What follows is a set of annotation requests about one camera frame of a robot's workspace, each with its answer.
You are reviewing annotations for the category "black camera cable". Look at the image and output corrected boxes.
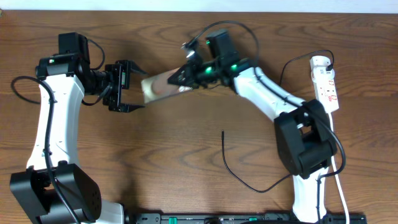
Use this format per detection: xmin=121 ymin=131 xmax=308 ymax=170
xmin=11 ymin=39 xmax=106 ymax=224
xmin=182 ymin=20 xmax=347 ymax=224

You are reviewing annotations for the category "white power strip cord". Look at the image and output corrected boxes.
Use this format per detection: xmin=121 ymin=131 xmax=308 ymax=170
xmin=327 ymin=112 xmax=351 ymax=224

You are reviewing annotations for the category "black left camera cable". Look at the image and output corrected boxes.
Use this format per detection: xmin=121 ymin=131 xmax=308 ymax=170
xmin=11 ymin=39 xmax=106 ymax=224

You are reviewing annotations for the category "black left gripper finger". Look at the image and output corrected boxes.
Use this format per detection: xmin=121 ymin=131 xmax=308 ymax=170
xmin=119 ymin=103 xmax=144 ymax=113
xmin=129 ymin=60 xmax=147 ymax=75

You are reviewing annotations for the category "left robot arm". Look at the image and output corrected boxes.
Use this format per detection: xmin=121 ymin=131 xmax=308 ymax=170
xmin=10 ymin=32 xmax=141 ymax=223

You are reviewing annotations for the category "black charging cable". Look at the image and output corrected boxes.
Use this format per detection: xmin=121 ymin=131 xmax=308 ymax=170
xmin=221 ymin=49 xmax=335 ymax=194

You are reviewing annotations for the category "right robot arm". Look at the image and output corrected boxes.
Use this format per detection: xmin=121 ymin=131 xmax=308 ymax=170
xmin=167 ymin=29 xmax=337 ymax=223

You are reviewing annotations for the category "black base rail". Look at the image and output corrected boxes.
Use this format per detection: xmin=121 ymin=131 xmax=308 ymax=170
xmin=124 ymin=212 xmax=368 ymax=224

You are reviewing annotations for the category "black right camera cable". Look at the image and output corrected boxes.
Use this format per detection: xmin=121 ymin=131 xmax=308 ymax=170
xmin=182 ymin=20 xmax=347 ymax=224

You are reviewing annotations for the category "white power strip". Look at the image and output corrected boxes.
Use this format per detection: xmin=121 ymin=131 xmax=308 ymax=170
xmin=310 ymin=55 xmax=339 ymax=113

